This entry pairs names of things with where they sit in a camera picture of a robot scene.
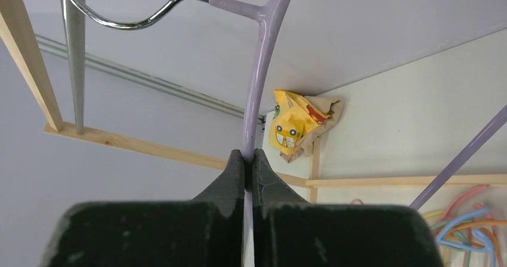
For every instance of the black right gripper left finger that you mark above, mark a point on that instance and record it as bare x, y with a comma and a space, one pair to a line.
204, 231

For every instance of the thin pink wire hanger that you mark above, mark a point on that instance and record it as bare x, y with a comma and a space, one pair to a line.
357, 202

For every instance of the yellow hanger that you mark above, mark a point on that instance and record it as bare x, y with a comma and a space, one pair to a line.
433, 214

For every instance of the orange hanger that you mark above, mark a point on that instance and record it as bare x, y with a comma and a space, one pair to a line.
485, 237

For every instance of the green hanger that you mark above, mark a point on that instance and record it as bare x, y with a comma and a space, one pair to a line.
454, 237

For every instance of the yellow printed cloth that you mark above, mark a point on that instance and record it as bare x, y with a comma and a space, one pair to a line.
295, 116

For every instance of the beige cloth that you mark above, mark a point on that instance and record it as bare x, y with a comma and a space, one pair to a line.
305, 146

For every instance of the purple hanger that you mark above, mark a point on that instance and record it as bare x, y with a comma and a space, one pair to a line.
269, 17

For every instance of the blue hanger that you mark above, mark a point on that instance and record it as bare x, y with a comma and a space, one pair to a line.
481, 259

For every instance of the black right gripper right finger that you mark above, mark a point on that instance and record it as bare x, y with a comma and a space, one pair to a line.
289, 231

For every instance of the wooden hanger rack frame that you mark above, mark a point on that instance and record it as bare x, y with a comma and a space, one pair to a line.
19, 38

